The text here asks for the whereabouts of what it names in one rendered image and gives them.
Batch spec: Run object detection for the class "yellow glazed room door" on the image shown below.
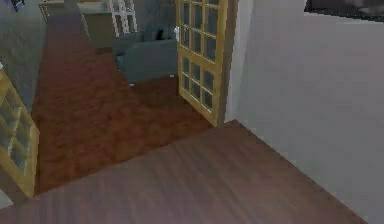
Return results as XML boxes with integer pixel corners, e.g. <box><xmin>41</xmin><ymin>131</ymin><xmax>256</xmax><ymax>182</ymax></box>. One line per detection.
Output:
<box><xmin>0</xmin><ymin>68</ymin><xmax>40</xmax><ymax>199</ymax></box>
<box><xmin>175</xmin><ymin>0</ymin><xmax>230</xmax><ymax>128</ymax></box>

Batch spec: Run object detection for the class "pale wooden table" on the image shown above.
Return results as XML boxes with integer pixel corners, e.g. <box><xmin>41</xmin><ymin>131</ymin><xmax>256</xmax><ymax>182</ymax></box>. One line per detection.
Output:
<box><xmin>75</xmin><ymin>1</ymin><xmax>118</xmax><ymax>50</ymax></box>

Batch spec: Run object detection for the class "dark framed wall picture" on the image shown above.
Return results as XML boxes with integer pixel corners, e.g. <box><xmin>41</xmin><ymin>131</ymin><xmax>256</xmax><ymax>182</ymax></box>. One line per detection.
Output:
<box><xmin>303</xmin><ymin>0</ymin><xmax>384</xmax><ymax>24</ymax></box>

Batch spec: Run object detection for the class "grey armchair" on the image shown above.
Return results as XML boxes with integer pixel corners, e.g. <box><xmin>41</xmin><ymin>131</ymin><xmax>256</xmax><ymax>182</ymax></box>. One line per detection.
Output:
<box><xmin>112</xmin><ymin>22</ymin><xmax>179</xmax><ymax>87</ymax></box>

